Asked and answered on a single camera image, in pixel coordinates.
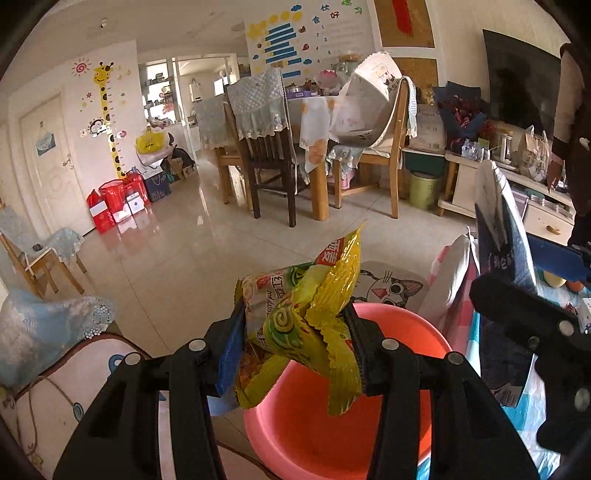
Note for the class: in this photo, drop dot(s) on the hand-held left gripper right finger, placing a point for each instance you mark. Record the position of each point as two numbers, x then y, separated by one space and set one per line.
359 344

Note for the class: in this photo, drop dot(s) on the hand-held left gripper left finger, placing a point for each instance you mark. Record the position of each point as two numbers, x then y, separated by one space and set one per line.
229 355

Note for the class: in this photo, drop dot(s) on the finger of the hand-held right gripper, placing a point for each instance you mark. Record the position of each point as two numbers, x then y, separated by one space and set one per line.
512 302
558 258

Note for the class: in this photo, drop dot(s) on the yellow snack packet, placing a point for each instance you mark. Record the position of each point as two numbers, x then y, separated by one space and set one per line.
314 314

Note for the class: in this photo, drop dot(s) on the dark blue snack packet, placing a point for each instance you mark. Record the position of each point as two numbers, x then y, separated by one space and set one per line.
503 230

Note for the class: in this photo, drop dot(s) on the pink plastic basin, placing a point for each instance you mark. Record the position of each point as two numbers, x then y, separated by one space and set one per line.
300 429

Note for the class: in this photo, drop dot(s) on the yellow fruit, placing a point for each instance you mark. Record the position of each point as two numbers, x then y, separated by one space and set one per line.
554 279

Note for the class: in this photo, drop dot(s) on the orange fruit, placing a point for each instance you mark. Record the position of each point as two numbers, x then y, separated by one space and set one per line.
576 286

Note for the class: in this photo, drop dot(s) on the pink and white bag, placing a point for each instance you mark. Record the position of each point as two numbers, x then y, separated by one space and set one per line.
450 277

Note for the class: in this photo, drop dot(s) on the cat print floor mat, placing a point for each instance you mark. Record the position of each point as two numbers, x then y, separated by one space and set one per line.
392 284

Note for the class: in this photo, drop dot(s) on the white television cabinet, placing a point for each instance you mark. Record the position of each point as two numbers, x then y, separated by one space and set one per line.
508 194

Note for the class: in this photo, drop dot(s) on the clear plastic bag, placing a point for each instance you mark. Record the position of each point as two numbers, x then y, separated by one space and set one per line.
535 154

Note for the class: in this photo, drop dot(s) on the white kettle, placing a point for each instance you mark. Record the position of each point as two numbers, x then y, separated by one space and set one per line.
503 145

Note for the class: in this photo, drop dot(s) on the green waste bin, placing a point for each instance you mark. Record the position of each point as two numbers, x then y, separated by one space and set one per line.
423 190

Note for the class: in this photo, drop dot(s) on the light wooden chair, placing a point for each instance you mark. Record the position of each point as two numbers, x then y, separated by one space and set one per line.
374 170

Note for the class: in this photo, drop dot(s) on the dark blue flower bouquet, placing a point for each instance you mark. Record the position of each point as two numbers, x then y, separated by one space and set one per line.
461 110

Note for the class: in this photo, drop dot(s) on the dark blue gift bag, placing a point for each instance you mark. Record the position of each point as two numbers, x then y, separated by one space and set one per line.
157 187

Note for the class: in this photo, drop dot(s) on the black television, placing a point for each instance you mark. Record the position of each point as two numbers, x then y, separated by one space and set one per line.
521 78

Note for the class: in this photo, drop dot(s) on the cartoon print cushion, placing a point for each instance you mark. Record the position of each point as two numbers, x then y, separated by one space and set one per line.
51 406

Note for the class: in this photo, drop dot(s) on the light blue lace cloth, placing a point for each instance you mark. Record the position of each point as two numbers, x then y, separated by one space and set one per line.
41 332

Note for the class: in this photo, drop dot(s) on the red gift bag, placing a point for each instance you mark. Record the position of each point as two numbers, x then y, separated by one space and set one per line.
102 212
113 194

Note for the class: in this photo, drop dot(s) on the dark wooden chair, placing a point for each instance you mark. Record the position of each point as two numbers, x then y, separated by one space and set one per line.
270 157

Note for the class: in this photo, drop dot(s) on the dining table with printed cloth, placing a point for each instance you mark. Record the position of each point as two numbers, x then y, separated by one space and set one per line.
318 134

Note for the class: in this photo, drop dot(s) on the wooden chair with lace cover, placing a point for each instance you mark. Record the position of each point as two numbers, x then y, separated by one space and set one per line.
41 251

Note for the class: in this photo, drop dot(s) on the yellow shopping bag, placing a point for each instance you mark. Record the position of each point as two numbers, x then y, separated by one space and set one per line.
151 141

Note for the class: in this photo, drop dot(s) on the small cork board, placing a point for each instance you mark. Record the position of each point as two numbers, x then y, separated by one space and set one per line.
418 71

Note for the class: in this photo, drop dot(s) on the white printed chair cover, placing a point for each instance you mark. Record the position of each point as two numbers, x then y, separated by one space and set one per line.
369 97

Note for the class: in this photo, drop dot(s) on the lace chair back cover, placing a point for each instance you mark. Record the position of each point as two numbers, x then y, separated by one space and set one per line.
258 106

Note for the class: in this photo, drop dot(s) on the white door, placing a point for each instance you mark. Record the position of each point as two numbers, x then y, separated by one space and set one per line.
46 170

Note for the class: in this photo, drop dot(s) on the blue door hanger sign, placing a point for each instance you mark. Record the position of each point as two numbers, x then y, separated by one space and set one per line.
46 141

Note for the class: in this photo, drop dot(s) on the cork board with red strip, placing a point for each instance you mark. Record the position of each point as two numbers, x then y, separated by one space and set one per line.
404 21

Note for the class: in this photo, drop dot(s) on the giraffe wall sticker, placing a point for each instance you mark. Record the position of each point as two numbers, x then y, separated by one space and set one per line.
108 115

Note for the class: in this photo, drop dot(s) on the colourful wall chart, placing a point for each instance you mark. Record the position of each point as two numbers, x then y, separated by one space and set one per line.
300 32

